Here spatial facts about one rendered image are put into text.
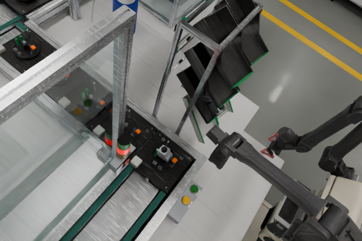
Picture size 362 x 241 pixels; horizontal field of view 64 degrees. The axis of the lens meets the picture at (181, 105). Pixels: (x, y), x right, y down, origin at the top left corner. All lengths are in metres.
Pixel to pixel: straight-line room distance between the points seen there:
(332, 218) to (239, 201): 0.79
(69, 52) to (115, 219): 1.08
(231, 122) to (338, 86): 2.21
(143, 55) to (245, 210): 1.14
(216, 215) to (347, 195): 0.64
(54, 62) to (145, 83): 1.36
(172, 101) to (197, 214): 0.68
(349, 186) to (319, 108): 2.15
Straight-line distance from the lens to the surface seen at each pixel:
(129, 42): 0.63
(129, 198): 1.51
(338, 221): 0.99
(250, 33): 1.30
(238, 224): 1.67
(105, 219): 1.49
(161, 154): 1.42
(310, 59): 3.89
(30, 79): 0.50
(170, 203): 1.48
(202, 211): 1.62
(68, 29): 2.10
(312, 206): 0.98
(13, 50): 1.87
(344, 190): 1.41
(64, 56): 0.52
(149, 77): 1.87
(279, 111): 3.20
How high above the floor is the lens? 2.39
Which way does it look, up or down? 58 degrees down
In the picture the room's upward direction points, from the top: 24 degrees clockwise
